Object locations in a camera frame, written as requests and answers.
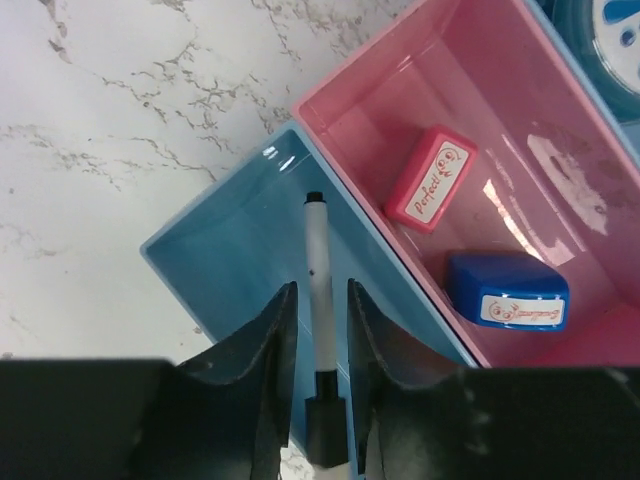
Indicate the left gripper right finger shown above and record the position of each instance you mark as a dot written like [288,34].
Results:
[419,415]

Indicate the pink eraser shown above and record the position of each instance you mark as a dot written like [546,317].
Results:
[437,165]

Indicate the blue eraser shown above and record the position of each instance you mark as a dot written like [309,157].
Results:
[507,290]

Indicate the black-capped white pen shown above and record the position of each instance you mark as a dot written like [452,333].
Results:
[326,423]

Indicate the light blue bin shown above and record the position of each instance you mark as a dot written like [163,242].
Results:
[227,254]
[600,75]

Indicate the pink bin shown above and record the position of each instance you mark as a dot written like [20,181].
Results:
[554,176]

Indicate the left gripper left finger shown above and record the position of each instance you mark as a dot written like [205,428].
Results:
[226,412]

